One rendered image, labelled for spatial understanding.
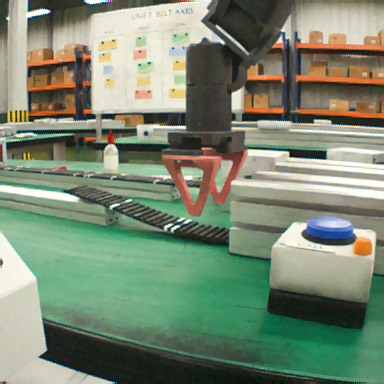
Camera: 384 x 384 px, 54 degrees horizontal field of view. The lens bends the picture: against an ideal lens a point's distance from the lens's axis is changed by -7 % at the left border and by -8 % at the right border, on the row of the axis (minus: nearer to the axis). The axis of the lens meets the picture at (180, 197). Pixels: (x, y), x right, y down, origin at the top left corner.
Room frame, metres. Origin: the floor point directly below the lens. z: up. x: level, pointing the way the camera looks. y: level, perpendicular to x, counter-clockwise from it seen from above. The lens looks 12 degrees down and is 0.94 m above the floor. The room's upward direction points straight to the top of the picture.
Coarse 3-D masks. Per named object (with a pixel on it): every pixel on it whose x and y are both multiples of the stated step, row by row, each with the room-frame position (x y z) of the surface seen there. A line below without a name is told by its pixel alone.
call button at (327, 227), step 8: (320, 216) 0.32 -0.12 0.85; (312, 224) 0.30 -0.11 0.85; (320, 224) 0.30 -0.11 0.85; (328, 224) 0.30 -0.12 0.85; (336, 224) 0.30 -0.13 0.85; (344, 224) 0.30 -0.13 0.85; (312, 232) 0.30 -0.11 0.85; (320, 232) 0.29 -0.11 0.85; (328, 232) 0.29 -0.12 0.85; (336, 232) 0.29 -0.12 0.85; (344, 232) 0.29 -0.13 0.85; (352, 232) 0.30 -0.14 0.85
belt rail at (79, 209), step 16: (0, 192) 0.67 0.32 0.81; (16, 192) 0.65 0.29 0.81; (32, 192) 0.65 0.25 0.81; (48, 192) 0.65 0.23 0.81; (16, 208) 0.65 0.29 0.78; (32, 208) 0.63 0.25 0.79; (48, 208) 0.61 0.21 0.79; (64, 208) 0.60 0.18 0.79; (80, 208) 0.58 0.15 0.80; (96, 208) 0.56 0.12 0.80
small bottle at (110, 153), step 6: (108, 138) 1.05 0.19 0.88; (108, 144) 1.05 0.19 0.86; (108, 150) 1.04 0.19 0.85; (114, 150) 1.04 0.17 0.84; (108, 156) 1.04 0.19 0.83; (114, 156) 1.04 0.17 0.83; (108, 162) 1.04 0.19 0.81; (114, 162) 1.04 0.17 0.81; (108, 168) 1.04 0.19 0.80; (114, 168) 1.04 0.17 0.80
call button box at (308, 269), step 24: (288, 240) 0.30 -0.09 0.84; (312, 240) 0.29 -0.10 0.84; (336, 240) 0.29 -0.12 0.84; (288, 264) 0.28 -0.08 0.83; (312, 264) 0.28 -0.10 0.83; (336, 264) 0.27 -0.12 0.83; (360, 264) 0.26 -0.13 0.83; (288, 288) 0.28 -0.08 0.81; (312, 288) 0.27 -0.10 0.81; (336, 288) 0.27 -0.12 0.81; (360, 288) 0.26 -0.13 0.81; (288, 312) 0.28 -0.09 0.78; (312, 312) 0.27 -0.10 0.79; (336, 312) 0.26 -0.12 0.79; (360, 312) 0.26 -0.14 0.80
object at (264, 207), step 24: (240, 192) 0.43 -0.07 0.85; (264, 192) 0.42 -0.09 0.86; (288, 192) 0.40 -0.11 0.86; (312, 192) 0.39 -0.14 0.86; (336, 192) 0.38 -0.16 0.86; (360, 192) 0.37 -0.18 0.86; (240, 216) 0.43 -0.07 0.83; (264, 216) 0.42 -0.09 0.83; (288, 216) 0.40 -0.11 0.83; (312, 216) 0.39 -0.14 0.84; (336, 216) 0.38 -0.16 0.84; (360, 216) 0.37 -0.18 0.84; (240, 240) 0.43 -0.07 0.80; (264, 240) 0.42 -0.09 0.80
